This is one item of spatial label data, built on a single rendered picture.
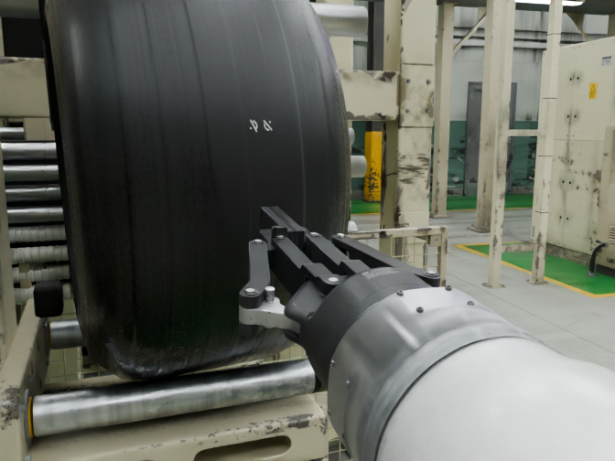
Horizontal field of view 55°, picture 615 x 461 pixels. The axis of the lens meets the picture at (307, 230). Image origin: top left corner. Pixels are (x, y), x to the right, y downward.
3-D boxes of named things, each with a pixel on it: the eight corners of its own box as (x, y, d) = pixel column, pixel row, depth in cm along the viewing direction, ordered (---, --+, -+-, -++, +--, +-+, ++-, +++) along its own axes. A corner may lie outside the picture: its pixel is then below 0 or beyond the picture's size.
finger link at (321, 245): (365, 281, 33) (388, 279, 33) (304, 223, 43) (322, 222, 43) (360, 344, 34) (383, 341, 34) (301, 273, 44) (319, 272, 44)
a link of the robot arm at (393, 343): (382, 349, 20) (319, 284, 25) (361, 561, 22) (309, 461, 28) (591, 320, 23) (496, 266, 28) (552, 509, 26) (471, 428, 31)
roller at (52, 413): (22, 389, 66) (26, 412, 68) (19, 423, 62) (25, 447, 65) (314, 349, 77) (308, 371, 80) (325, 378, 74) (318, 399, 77)
